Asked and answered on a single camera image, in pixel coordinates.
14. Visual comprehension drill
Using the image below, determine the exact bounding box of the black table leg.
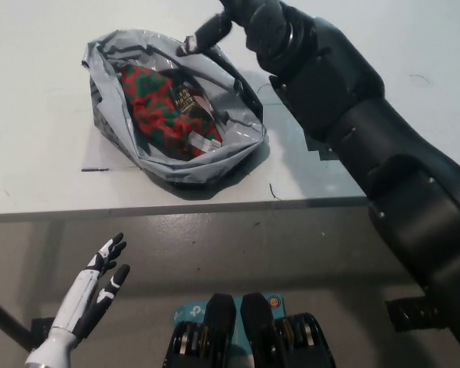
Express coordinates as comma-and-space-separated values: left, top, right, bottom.
0, 291, 34, 352

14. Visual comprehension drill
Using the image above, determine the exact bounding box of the teal box on robot body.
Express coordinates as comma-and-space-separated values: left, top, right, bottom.
172, 293, 287, 368

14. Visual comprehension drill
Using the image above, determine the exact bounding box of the red green patterned cloth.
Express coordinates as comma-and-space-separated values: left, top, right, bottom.
120, 64, 223, 159

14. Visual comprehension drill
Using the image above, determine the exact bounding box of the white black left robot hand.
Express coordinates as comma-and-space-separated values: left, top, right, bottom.
49, 232, 131, 340

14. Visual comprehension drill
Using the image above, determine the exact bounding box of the black ribbed robot body block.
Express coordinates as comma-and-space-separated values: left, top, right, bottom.
163, 293, 237, 368
240, 292, 337, 368

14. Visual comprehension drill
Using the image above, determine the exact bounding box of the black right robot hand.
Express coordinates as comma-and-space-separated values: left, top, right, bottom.
175, 0, 304, 76

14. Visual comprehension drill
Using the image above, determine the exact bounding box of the black plastic bag grey inside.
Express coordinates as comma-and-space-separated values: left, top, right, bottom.
78, 30, 268, 192

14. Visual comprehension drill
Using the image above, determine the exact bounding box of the black tape patch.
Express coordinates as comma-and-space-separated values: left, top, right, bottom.
304, 132, 342, 162

